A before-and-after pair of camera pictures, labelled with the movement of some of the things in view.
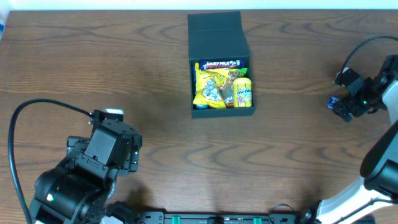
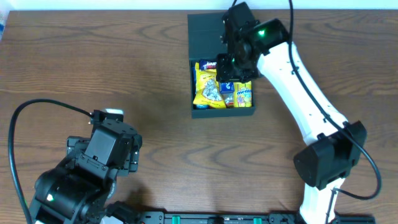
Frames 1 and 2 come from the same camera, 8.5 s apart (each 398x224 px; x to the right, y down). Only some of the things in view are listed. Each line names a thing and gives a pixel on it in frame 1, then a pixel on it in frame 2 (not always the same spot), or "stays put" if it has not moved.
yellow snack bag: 208,83 stays put
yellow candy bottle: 242,93 stays put
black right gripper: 347,106 -> 224,66
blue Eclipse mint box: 332,99 -> 227,88
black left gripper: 134,155 stays put
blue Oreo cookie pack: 202,106 stays put
